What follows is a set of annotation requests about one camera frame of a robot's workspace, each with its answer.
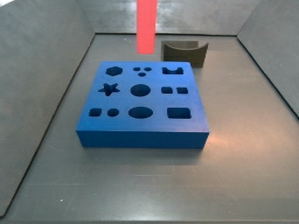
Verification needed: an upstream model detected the red rectangular block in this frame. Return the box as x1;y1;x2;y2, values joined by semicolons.
136;0;158;54

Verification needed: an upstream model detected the blue shape sorting block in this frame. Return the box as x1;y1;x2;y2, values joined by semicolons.
76;61;211;149

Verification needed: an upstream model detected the dark curved holder block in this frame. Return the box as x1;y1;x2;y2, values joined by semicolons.
162;40;210;68

